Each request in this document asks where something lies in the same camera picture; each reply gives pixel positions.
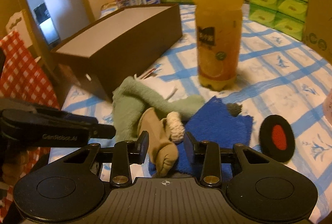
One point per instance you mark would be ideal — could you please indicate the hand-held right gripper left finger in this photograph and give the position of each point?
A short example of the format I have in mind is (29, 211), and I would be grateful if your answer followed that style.
(142, 147)

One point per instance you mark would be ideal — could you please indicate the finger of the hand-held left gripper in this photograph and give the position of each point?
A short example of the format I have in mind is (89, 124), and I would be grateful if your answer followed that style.
(103, 131)
(80, 118)

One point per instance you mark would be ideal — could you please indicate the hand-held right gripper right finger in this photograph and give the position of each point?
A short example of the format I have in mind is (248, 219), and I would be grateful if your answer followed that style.
(188, 147)

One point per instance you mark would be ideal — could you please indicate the tan fuzzy sock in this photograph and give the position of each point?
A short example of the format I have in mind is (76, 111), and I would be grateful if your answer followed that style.
(155, 135)

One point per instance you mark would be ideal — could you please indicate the green plush toy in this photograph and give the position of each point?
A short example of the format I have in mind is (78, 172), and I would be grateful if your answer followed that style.
(129, 107)

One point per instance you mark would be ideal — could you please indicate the blue plush cloth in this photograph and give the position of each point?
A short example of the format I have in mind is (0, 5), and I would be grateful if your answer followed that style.
(220, 130)

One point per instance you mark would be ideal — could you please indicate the black and red round pad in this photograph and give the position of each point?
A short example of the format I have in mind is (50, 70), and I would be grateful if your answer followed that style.
(277, 138)

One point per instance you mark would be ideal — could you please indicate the dark brown storage box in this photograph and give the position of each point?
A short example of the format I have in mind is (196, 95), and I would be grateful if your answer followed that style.
(122, 39)

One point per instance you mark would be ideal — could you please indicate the red checkered cloth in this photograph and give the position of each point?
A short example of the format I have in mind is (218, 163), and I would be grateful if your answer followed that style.
(20, 76)

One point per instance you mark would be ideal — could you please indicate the small grey cloth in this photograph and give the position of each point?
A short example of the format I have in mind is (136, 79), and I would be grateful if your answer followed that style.
(234, 109)

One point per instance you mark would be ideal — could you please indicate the red pen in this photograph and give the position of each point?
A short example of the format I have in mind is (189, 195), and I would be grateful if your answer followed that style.
(150, 73)

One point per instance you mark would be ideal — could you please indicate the beige cardboard carton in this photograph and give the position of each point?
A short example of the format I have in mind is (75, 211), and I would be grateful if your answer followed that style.
(19, 29)

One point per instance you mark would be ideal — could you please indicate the blue checked tablecloth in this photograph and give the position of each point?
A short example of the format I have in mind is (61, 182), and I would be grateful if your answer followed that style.
(272, 76)

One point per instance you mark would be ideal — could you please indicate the orange juice bottle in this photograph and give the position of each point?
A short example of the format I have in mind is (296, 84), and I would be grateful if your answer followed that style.
(217, 31)

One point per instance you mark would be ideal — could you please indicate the white cup with pink lid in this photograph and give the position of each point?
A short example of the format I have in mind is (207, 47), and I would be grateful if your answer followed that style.
(328, 109)

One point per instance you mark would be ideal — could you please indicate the stack of green tissue packs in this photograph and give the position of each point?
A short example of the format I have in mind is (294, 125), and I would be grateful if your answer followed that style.
(275, 3)

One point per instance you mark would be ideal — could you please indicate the large cardboard box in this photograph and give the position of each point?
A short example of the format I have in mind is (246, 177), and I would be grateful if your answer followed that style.
(319, 11)

